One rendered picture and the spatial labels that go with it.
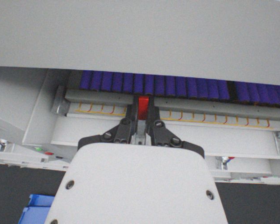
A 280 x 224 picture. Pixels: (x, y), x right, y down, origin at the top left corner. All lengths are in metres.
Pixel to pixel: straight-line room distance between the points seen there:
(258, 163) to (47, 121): 0.60
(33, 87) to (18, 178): 1.28
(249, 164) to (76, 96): 0.54
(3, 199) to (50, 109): 1.29
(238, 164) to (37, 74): 0.56
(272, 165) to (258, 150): 0.29
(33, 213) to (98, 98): 1.05
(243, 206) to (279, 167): 0.86
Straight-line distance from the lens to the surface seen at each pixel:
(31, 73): 0.22
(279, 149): 0.33
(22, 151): 0.54
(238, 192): 1.38
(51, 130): 0.25
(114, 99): 0.20
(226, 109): 0.24
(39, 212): 1.17
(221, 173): 0.70
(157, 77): 0.23
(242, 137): 0.28
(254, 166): 0.55
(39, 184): 1.33
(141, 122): 0.16
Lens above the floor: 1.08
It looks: 56 degrees down
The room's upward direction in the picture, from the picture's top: 4 degrees clockwise
